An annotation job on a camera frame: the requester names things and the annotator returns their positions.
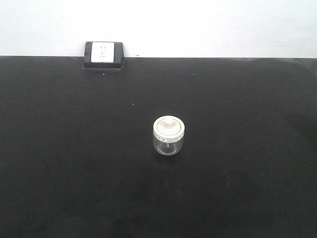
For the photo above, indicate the glass jar with cream lid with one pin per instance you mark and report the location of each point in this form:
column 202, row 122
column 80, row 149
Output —
column 168, row 135

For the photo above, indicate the black white power socket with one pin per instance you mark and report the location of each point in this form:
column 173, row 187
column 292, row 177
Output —
column 103, row 55

